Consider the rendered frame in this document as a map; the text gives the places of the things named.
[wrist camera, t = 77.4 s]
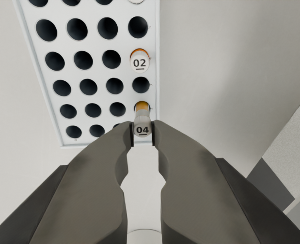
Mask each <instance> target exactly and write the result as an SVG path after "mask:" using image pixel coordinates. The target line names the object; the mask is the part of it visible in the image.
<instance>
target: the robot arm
mask: <svg viewBox="0 0 300 244"><path fill-rule="evenodd" d="M133 127H134V122H131V121H126V122H123V123H121V124H119V125H118V126H116V127H115V128H113V129H111V130H110V131H108V132H107V133H105V134H104V135H102V136H101V137H99V138H98V139H96V140H95V141H93V142H92V143H90V144H89V145H88V146H87V147H85V148H84V149H83V150H82V151H81V152H79V153H78V154H77V155H76V156H75V157H74V158H73V159H72V160H71V161H70V162H69V163H68V164H67V165H59V166H58V167H57V168H56V169H55V170H54V171H53V172H52V173H51V174H50V175H49V176H48V177H47V178H46V179H45V180H44V181H43V182H42V183H41V184H40V185H39V186H38V187H37V188H36V189H35V190H34V191H33V192H32V193H31V194H30V195H29V196H28V197H27V198H26V199H25V200H24V201H23V202H22V203H21V204H20V205H19V206H18V207H17V208H16V209H15V210H14V211H13V212H12V213H11V214H10V215H9V216H8V217H7V218H6V219H5V220H4V221H3V222H2V223H1V224H0V244H127V226H128V219H127V212H126V202H125V195H124V192H123V190H122V189H121V184H122V182H123V180H124V178H125V177H126V176H127V174H128V163H127V153H128V152H129V151H130V149H131V147H134V128H133ZM151 127H152V146H155V148H156V149H157V150H158V171H159V173H160V174H161V175H162V177H163V178H164V180H165V182H166V183H165V185H164V186H163V188H162V189H161V192H160V222H161V235H162V244H300V230H299V229H298V227H297V226H296V225H295V224H294V223H293V222H292V221H291V220H290V219H289V218H288V217H287V216H286V215H285V214H284V213H283V212H282V211H281V210H280V209H279V208H278V207H277V206H276V205H275V204H274V203H273V202H272V201H270V200H269V199H268V198H267V197H266V196H265V195H264V194H263V193H262V192H260V191H259V190H258V189H257V188H256V187H255V186H254V185H253V184H252V183H250V182H249V181H248V180H247V179H246V178H245V177H244V176H243V175H242V174H240V173H239V172H238V171H237V170H236V169H235V168H234V167H233V166H232V165H230V164H229V163H228V162H227V161H226V160H225V159H224V158H216V157H215V156H214V155H213V154H212V153H211V152H210V151H209V150H208V149H206V148H205V147H204V146H203V145H201V144H200V143H199V142H197V141H196V140H194V139H192V138H191V137H189V136H187V135H185V134H184V133H182V132H180V131H178V130H177V129H175V128H173V127H171V126H169V125H168V124H166V123H164V122H162V121H160V120H154V121H151Z"/></svg>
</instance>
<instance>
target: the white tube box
mask: <svg viewBox="0 0 300 244"><path fill-rule="evenodd" d="M12 2H13V5H14V8H15V11H16V14H17V17H18V20H19V23H20V26H21V29H22V32H23V35H24V38H25V41H26V44H27V47H28V51H29V54H30V57H31V60H32V63H33V66H34V69H35V72H36V75H37V78H38V81H39V84H40V87H41V90H42V93H43V96H44V99H45V102H46V105H47V109H48V112H49V115H50V118H51V121H52V124H53V127H54V130H55V133H56V136H57V139H58V142H59V145H60V148H61V149H72V148H85V147H87V146H88V145H89V144H90V143H92V142H93V141H95V140H96V139H98V138H99V137H101V136H102V135H104V134H105V133H107V132H108V131H110V130H111V129H113V128H115V127H116V126H118V125H119V124H121V123H123V122H126V121H131V122H133V121H134V119H135V106H136V103H137V102H139V101H145V102H147V103H148V104H149V109H150V119H151V121H154V120H160V0H143V1H142V2H141V3H137V4H136V3H131V2H130V1H128V0H12ZM139 48H140V49H143V50H145V51H146V52H147V53H148V56H149V61H150V65H149V69H148V70H147V71H145V72H144V73H139V74H138V73H135V72H134V71H133V70H132V69H131V66H130V58H131V54H132V52H133V51H134V50H135V49H139Z"/></svg>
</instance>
